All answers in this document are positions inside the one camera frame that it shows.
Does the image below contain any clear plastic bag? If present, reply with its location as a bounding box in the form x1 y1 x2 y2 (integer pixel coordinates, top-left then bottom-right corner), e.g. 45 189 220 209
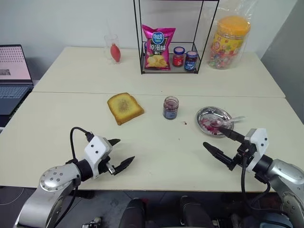
204 0 259 71

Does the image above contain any black wire rack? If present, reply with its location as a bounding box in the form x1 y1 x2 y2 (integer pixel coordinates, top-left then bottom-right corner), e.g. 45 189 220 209
133 0 219 76

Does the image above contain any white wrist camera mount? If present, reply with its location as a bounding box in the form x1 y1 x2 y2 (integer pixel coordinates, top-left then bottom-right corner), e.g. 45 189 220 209
244 128 269 173
84 135 112 179

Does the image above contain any round metal plate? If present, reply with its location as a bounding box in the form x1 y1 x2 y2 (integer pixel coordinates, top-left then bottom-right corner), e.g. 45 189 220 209
195 106 234 138

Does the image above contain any metal spoon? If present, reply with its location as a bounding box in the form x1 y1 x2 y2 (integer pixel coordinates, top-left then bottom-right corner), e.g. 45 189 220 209
210 115 247 128

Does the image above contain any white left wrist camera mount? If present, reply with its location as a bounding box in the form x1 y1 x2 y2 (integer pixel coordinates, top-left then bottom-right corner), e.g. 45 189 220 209
84 135 112 179

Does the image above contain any clear drinking glass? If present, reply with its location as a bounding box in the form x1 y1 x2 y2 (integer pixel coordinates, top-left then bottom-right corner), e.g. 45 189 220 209
104 34 123 65

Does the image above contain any orange lidded candy jar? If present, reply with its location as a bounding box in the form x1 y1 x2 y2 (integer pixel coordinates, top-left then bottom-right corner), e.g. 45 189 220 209
208 16 251 70

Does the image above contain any open grey laptop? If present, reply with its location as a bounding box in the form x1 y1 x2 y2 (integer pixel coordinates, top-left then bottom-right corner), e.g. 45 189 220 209
0 44 34 116

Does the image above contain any blue lid jar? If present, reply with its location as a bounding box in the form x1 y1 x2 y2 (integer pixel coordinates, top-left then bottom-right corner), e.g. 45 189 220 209
184 51 199 71

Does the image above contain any dark rounded shape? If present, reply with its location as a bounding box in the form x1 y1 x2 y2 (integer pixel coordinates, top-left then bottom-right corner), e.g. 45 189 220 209
180 196 213 228
118 198 146 228

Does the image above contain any pink potato chips bag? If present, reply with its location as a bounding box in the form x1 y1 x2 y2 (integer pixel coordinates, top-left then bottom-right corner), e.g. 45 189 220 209
142 24 176 71

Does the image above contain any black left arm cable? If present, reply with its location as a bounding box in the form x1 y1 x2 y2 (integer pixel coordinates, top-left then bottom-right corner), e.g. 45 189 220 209
69 127 94 164

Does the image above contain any red lid jar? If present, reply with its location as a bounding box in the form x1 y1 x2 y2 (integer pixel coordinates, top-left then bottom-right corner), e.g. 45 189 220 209
172 47 186 67

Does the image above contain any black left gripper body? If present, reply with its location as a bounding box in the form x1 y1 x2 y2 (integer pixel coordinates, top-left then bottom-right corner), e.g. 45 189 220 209
98 139 117 175

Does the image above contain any red bulb in glass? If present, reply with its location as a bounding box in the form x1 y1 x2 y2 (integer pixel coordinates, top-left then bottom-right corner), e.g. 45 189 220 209
110 42 122 63

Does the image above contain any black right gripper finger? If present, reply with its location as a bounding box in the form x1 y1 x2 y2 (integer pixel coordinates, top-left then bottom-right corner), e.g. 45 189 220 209
203 142 235 167
219 127 246 143

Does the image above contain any toast slice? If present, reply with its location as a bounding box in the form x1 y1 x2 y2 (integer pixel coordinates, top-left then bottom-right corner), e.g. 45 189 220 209
106 92 145 126

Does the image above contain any open purple jam jar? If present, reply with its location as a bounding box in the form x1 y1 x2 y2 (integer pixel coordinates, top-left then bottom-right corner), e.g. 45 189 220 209
162 96 179 121

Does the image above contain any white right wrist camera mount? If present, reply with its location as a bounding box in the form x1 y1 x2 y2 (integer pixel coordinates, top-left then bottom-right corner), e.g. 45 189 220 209
244 128 269 173

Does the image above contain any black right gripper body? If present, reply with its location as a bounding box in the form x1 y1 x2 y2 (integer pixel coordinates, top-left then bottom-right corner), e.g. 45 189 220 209
229 139 257 171

